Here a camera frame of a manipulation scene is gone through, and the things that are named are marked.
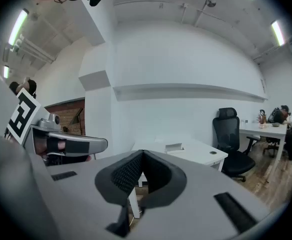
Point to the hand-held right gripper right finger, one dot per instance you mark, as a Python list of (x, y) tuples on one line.
[(198, 204)]

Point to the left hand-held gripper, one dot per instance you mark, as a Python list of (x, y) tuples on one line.
[(23, 119)]

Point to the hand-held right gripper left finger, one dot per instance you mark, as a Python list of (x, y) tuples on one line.
[(81, 196)]

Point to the white box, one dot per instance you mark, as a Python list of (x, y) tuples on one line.
[(173, 147)]

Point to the black mesh office chair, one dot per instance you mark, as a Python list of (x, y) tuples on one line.
[(229, 139)]

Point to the black swivel chair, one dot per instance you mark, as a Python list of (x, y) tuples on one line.
[(272, 144)]

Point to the white background desk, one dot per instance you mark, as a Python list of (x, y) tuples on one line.
[(263, 131)]

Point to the small vase with plant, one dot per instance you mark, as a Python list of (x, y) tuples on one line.
[(261, 119)]

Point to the dark bowl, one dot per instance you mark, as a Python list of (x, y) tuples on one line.
[(275, 124)]

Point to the ceiling tube light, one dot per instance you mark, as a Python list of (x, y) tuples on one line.
[(278, 32), (6, 72), (18, 26)]

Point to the round ceiling detector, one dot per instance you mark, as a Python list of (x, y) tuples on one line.
[(211, 3)]

